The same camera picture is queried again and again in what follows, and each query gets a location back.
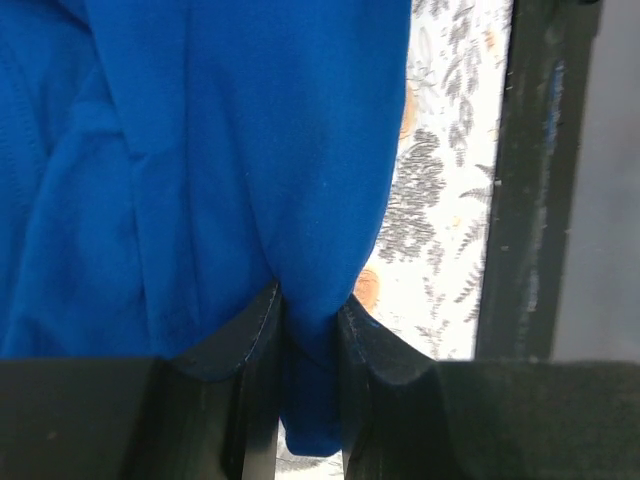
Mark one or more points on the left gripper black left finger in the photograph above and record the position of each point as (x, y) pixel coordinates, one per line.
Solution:
(220, 417)

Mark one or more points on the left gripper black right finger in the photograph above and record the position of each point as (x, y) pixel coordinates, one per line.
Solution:
(390, 405)

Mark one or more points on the blue printed t shirt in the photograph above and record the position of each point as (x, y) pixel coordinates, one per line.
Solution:
(163, 161)

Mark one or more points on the floral table mat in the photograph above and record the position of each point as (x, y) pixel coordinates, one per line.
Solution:
(423, 279)

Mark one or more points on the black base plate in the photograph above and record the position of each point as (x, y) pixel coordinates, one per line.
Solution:
(538, 148)

